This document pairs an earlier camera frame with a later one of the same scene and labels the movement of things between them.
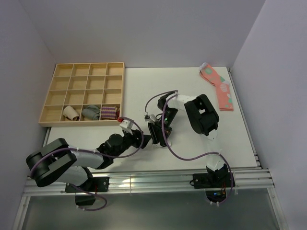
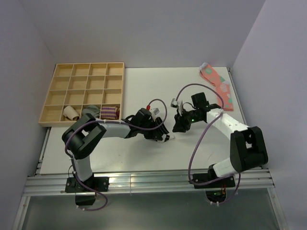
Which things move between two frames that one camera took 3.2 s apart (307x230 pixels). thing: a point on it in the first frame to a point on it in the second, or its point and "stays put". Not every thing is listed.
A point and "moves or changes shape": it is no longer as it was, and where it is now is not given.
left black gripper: (135, 134) to (153, 135)
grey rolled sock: (92, 111) stays put
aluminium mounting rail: (166, 181) stays put
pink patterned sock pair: (222, 86) stays put
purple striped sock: (110, 112) stays put
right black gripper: (162, 140) to (180, 125)
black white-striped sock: (155, 132) moves or changes shape
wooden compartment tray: (80, 85) stays put
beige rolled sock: (70, 113) stays put
